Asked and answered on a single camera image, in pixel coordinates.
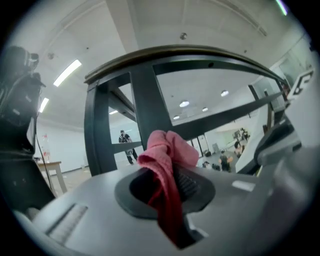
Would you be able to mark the black metal railing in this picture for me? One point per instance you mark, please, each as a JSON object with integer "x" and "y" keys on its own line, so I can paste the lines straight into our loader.
{"x": 147, "y": 100}

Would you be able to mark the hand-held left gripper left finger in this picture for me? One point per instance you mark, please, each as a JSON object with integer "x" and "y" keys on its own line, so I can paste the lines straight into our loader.
{"x": 100, "y": 212}

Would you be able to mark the wooden table white legs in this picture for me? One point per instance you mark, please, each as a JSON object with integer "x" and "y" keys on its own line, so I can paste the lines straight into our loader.
{"x": 50, "y": 163}

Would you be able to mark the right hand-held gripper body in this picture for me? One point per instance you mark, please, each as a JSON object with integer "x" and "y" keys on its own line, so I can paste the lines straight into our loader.
{"x": 307, "y": 117}

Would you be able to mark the round ceiling light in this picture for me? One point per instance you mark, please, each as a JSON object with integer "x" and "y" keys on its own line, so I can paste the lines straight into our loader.
{"x": 224, "y": 93}
{"x": 205, "y": 109}
{"x": 184, "y": 104}
{"x": 176, "y": 117}

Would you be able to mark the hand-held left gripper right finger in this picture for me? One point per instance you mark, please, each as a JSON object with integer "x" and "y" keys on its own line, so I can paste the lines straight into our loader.
{"x": 237, "y": 212}

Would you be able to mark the clear bottle with red label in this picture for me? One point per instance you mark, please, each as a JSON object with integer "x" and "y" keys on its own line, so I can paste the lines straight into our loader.
{"x": 45, "y": 150}

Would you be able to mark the ceiling tube light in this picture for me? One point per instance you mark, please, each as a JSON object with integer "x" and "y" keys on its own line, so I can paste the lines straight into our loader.
{"x": 44, "y": 105}
{"x": 67, "y": 72}
{"x": 282, "y": 7}
{"x": 113, "y": 112}

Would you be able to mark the pink cloth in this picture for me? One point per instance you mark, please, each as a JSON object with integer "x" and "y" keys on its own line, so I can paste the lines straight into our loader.
{"x": 165, "y": 155}

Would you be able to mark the round ceiling sensor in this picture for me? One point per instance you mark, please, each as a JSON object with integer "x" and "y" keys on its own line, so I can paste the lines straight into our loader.
{"x": 183, "y": 36}

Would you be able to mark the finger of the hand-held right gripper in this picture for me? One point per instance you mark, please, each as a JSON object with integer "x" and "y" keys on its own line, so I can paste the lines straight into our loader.
{"x": 277, "y": 140}

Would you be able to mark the black round machine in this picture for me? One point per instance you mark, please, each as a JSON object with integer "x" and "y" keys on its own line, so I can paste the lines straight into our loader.
{"x": 17, "y": 112}

